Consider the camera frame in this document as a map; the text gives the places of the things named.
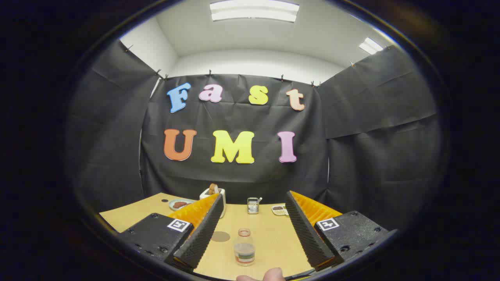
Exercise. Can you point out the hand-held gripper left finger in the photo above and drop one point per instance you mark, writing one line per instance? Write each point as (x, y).
(203, 230)

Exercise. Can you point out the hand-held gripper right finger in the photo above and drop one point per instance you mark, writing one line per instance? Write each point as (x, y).
(306, 230)

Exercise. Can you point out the round brown coaster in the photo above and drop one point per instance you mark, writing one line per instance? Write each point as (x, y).
(221, 236)

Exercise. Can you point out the clear plastic juice bottle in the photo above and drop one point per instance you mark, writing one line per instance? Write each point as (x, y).
(245, 250)

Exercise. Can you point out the white divided dish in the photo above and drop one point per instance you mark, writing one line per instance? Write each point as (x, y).
(278, 210)

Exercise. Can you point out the white toaster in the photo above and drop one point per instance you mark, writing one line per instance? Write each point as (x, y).
(204, 194)

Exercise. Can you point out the wooden table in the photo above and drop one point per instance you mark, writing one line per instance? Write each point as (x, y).
(269, 234)

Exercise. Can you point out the light green plate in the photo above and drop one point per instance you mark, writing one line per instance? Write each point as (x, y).
(172, 205)

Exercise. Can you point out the brown toast slice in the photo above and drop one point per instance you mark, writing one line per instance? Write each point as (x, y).
(213, 189)

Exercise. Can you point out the black backdrop cloth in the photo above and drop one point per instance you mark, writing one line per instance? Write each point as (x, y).
(234, 179)

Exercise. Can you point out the small ceiling light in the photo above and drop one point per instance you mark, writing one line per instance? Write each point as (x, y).
(371, 46)

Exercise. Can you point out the long ceiling light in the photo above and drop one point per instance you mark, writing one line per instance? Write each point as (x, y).
(254, 11)

